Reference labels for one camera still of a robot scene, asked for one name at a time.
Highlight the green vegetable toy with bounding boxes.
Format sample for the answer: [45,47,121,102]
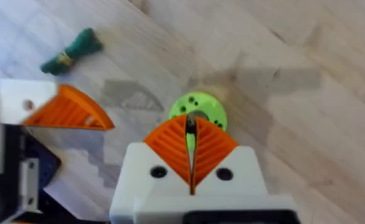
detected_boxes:
[40,27,104,77]

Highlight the small metal screw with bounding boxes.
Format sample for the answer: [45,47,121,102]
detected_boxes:
[185,110,210,135]

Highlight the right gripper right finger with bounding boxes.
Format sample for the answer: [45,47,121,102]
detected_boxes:
[192,116,269,196]

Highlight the green disc with holes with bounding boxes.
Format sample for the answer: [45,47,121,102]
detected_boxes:
[169,91,228,151]

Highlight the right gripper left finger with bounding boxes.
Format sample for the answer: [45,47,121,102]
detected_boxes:
[109,114,192,224]

